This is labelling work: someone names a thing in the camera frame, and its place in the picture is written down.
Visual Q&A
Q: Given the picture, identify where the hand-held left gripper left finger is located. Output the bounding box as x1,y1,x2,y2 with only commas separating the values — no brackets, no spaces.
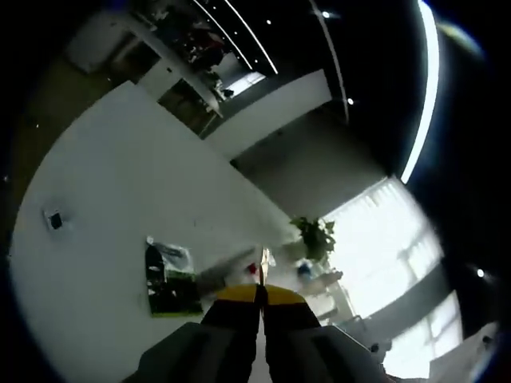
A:
121,284,264,383

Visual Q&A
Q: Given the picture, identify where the golden foil packet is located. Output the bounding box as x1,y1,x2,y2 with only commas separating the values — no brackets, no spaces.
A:
258,246,268,289

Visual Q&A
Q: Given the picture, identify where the green snack packet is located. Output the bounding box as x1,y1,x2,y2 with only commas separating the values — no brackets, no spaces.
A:
144,235,205,319

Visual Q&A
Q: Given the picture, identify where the small black tag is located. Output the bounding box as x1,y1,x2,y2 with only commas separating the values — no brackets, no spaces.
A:
42,209,65,232

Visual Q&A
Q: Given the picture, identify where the green potted plant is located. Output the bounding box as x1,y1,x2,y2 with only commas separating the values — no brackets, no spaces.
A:
289,216,337,263

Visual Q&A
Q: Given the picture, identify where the white office counter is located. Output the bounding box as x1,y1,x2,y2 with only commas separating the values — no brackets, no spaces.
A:
65,7,224,119

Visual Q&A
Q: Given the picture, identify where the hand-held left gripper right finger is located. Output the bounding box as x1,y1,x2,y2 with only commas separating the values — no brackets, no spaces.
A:
263,284,390,383

